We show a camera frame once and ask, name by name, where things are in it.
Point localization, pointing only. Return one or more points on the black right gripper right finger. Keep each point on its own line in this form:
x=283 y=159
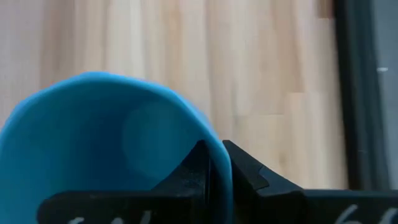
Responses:
x=280 y=202

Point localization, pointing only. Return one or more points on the black table edge frame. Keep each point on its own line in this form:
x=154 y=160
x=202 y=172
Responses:
x=357 y=93

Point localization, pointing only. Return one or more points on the light blue faceted mug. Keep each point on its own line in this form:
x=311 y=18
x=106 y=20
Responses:
x=77 y=140

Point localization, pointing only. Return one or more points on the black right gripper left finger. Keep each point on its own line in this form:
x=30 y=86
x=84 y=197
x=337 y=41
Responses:
x=180 y=199

